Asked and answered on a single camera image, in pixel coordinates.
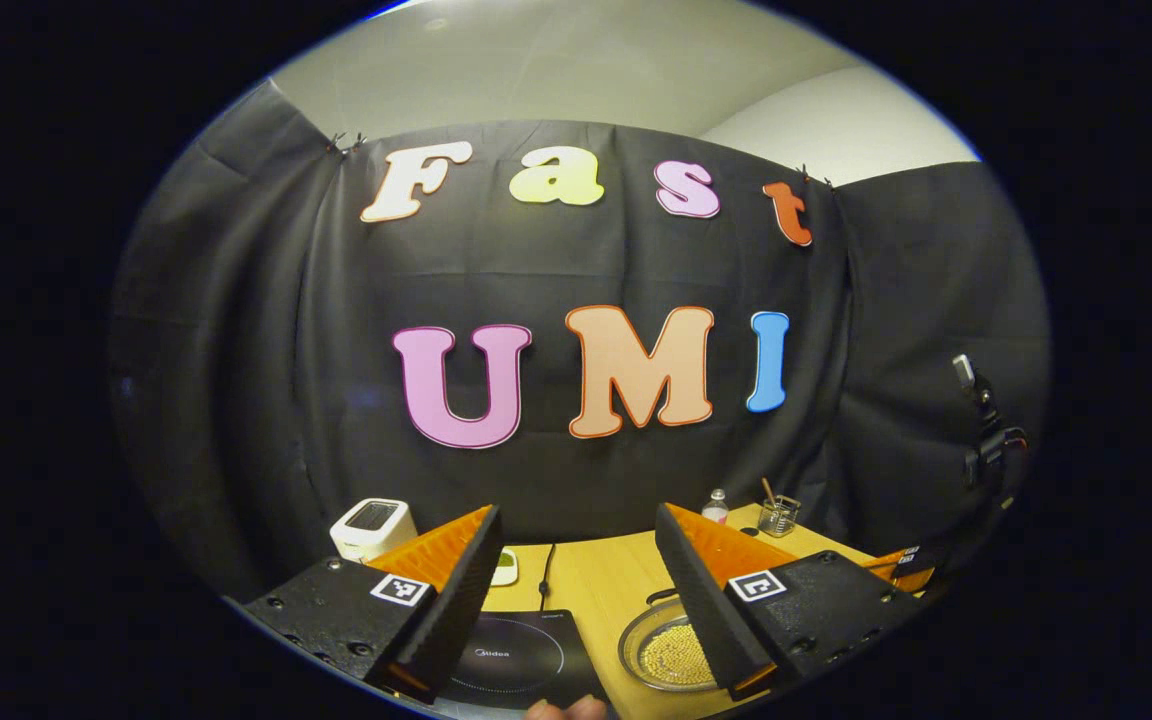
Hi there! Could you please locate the black induction cooktop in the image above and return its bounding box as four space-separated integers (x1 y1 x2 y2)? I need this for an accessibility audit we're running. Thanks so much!
436 608 612 713

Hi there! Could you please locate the stainless steel pot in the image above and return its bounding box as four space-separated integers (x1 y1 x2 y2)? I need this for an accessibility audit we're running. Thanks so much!
618 588 737 693

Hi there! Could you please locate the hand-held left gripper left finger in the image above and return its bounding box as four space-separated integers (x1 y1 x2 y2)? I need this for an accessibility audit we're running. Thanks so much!
226 505 505 703

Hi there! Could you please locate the small glass jar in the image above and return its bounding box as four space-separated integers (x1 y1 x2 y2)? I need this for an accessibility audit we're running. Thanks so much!
758 495 801 539

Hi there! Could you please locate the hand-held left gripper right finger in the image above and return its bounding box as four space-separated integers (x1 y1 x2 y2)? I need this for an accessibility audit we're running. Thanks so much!
654 502 927 701

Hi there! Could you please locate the white toaster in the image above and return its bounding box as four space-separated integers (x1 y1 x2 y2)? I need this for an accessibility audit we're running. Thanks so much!
329 497 419 563

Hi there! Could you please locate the pile of yellow beans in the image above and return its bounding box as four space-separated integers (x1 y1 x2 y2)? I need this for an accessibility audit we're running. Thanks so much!
639 623 717 687

